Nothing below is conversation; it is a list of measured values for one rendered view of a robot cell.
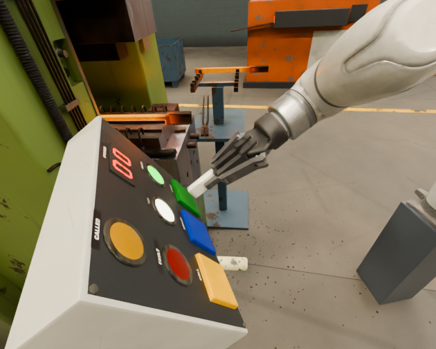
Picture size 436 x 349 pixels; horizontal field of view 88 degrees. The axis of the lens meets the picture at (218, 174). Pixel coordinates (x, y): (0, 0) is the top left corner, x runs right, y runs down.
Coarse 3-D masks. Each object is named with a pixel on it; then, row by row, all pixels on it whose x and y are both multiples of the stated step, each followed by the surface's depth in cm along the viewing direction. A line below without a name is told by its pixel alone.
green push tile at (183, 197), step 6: (174, 180) 50; (174, 186) 48; (180, 186) 51; (174, 192) 47; (180, 192) 48; (186, 192) 52; (180, 198) 46; (186, 198) 49; (192, 198) 53; (186, 204) 46; (192, 204) 50; (192, 210) 48; (198, 210) 51; (198, 216) 50
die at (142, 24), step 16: (64, 0) 55; (80, 0) 55; (96, 0) 55; (112, 0) 54; (128, 0) 56; (144, 0) 65; (64, 16) 57; (80, 16) 57; (96, 16) 57; (112, 16) 57; (128, 16) 56; (144, 16) 65; (80, 32) 59; (96, 32) 59; (112, 32) 59; (128, 32) 58; (144, 32) 65
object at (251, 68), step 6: (240, 66) 127; (246, 66) 126; (252, 66) 124; (258, 66) 124; (264, 66) 124; (198, 72) 129; (204, 72) 128; (210, 72) 128; (216, 72) 128; (222, 72) 127; (228, 72) 127; (252, 72) 126; (258, 72) 126
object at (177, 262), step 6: (168, 252) 29; (174, 252) 30; (168, 258) 28; (174, 258) 29; (180, 258) 30; (174, 264) 28; (180, 264) 29; (186, 264) 31; (174, 270) 27; (180, 270) 28; (186, 270) 29; (180, 276) 27; (186, 276) 29
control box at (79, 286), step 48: (96, 144) 32; (96, 192) 25; (144, 192) 35; (48, 240) 23; (96, 240) 20; (144, 240) 26; (48, 288) 18; (96, 288) 17; (144, 288) 21; (192, 288) 29; (48, 336) 16; (96, 336) 19; (144, 336) 22; (192, 336) 26; (240, 336) 33
